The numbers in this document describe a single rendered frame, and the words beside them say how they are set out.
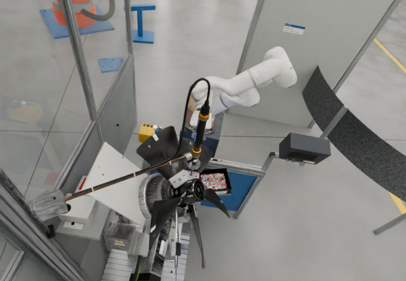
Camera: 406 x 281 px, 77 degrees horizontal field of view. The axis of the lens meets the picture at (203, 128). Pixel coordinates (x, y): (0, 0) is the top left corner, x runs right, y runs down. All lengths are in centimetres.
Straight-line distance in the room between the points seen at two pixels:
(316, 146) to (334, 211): 153
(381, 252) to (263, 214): 119
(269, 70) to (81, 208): 121
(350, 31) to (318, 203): 178
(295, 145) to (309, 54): 155
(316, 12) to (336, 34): 32
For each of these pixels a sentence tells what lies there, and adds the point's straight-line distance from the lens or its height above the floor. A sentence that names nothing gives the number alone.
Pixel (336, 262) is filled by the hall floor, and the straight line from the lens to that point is 294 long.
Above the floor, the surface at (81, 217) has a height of 97.
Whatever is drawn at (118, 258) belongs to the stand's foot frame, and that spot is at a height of 8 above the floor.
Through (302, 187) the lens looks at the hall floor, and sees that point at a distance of 315.
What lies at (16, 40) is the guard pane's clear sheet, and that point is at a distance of 119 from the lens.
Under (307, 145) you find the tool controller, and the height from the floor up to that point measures 124.
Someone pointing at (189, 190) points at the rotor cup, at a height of 125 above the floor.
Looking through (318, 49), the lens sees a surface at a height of 112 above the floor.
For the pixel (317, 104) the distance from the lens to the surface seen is 301.
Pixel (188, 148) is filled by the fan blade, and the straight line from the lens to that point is 151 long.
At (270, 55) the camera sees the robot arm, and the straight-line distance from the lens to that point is 142.
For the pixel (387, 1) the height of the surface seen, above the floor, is 168.
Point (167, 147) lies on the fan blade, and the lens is 126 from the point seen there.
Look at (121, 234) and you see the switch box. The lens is 165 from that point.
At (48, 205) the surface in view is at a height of 143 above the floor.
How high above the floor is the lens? 238
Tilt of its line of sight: 48 degrees down
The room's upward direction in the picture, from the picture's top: 13 degrees clockwise
